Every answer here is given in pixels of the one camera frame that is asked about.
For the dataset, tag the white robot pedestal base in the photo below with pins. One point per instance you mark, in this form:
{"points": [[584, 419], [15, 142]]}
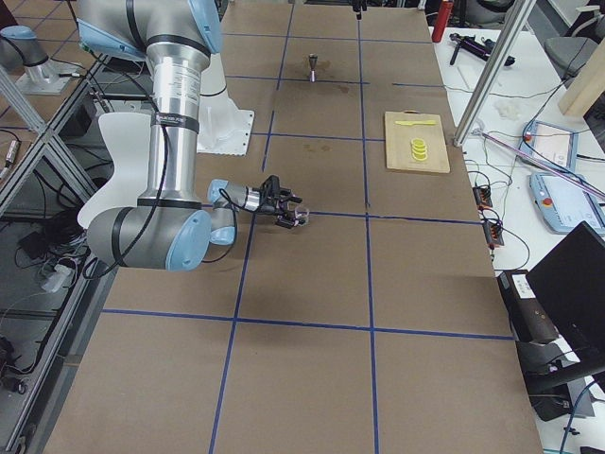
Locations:
{"points": [[224, 129]]}

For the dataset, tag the steel jigger measuring cup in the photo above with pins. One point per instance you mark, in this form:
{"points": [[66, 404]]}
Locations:
{"points": [[312, 61]]}

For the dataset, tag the grey office chair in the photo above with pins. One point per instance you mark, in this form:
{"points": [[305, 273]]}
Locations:
{"points": [[569, 53]]}

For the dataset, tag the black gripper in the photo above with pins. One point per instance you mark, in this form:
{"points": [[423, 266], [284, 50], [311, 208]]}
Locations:
{"points": [[268, 204], [357, 6]]}

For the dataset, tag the blue teach pendant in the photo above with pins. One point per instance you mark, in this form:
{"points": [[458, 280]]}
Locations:
{"points": [[563, 205], [553, 145]]}

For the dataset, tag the red bottle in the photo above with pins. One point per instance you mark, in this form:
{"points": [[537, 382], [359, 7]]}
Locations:
{"points": [[442, 20]]}

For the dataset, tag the clear glass cup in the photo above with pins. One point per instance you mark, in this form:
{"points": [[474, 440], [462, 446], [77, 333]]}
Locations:
{"points": [[301, 215]]}

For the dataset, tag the bamboo cutting board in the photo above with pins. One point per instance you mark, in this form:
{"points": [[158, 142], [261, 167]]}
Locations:
{"points": [[398, 144]]}

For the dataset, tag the black monitor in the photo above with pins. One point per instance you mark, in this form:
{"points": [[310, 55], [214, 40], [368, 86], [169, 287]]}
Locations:
{"points": [[569, 284]]}

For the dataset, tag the yellow plastic knife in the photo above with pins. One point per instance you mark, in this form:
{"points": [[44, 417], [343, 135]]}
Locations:
{"points": [[411, 123]]}

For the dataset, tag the blue teach pendant near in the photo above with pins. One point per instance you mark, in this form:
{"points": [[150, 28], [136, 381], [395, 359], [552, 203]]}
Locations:
{"points": [[563, 205]]}

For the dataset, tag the black handheld tool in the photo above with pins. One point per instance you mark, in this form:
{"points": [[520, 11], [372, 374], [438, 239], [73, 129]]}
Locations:
{"points": [[481, 49]]}

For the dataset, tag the blue teach pendant far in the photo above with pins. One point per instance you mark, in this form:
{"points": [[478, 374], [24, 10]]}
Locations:
{"points": [[553, 145]]}

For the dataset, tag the wooden plank upright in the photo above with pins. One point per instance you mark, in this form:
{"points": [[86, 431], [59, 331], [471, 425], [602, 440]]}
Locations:
{"points": [[586, 87]]}

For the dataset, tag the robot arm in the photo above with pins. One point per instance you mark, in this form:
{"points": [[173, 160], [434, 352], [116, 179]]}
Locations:
{"points": [[148, 215]]}

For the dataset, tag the aluminium frame post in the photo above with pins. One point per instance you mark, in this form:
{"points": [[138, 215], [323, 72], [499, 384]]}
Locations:
{"points": [[506, 39]]}

